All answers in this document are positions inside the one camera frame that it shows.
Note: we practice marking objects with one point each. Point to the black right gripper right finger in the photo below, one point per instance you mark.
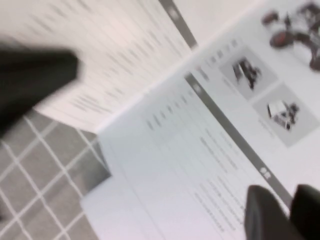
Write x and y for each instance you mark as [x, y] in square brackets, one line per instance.
[308, 210]

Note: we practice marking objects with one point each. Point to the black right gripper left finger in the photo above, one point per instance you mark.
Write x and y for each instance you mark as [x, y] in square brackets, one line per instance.
[265, 220]

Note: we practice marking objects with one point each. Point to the white product manual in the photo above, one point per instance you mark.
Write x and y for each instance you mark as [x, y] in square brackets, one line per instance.
[187, 150]

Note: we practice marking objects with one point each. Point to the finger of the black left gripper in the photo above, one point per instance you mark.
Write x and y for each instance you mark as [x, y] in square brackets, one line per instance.
[30, 80]

